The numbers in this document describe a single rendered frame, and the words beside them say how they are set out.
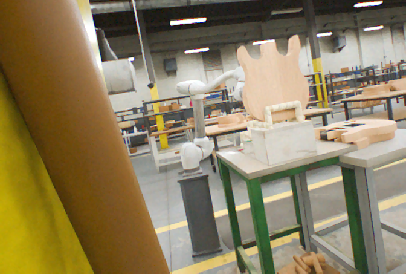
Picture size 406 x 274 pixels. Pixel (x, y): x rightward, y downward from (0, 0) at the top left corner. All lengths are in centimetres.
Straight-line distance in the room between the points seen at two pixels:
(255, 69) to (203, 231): 146
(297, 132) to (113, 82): 88
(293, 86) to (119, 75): 84
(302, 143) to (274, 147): 15
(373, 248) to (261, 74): 102
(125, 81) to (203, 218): 139
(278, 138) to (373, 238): 68
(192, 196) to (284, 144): 105
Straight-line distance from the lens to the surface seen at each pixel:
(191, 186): 181
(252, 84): 102
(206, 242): 205
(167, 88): 1218
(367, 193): 129
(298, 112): 110
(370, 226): 137
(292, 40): 119
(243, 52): 104
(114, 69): 95
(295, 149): 109
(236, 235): 170
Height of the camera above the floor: 126
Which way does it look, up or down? 3 degrees down
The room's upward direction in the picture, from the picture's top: 10 degrees counter-clockwise
